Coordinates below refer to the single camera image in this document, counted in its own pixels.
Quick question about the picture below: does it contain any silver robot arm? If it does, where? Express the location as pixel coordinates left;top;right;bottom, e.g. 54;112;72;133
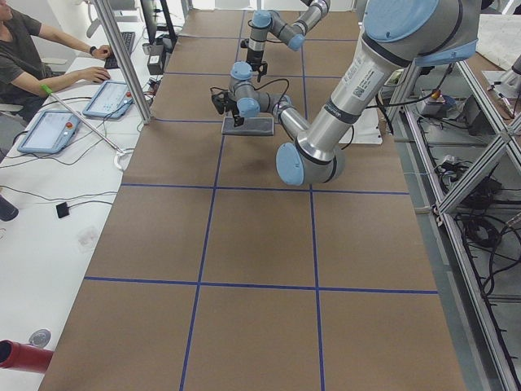
212;0;481;186
241;0;331;81

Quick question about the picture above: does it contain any seated person grey shirt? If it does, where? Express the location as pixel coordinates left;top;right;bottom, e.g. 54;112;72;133
1;1;112;122

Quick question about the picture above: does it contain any near blue teach pendant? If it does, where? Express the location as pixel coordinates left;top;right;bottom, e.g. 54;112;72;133
17;111;80;154

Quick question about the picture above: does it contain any small black square puck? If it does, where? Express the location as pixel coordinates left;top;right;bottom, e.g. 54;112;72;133
55;202;70;219

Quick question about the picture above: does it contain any aluminium frame rack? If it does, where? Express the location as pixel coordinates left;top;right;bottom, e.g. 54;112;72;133
387;56;520;390

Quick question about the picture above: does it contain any far blue teach pendant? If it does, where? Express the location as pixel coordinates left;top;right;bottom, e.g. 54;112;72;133
82;81;133;119

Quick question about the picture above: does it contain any pink and grey towel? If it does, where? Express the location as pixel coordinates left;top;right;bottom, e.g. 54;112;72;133
221;116;274;137

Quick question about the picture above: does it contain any black keyboard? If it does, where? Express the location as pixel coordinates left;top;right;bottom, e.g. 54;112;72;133
103;31;136;70

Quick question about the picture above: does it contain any blue teach pendant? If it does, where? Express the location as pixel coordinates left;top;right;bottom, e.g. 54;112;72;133
17;111;80;154
82;81;133;119

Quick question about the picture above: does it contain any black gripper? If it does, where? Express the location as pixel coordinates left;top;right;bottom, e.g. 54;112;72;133
211;91;245;127
247;57;268;82

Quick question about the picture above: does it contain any black monitor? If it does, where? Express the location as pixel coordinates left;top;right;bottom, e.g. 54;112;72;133
140;0;177;54

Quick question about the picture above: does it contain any red cylinder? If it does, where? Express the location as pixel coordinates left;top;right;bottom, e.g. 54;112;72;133
1;340;54;374

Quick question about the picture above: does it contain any aluminium frame post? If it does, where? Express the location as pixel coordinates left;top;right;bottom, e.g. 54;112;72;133
94;0;151;125

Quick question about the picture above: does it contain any metal rod green handle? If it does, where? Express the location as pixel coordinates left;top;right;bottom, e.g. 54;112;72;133
40;84;133;156

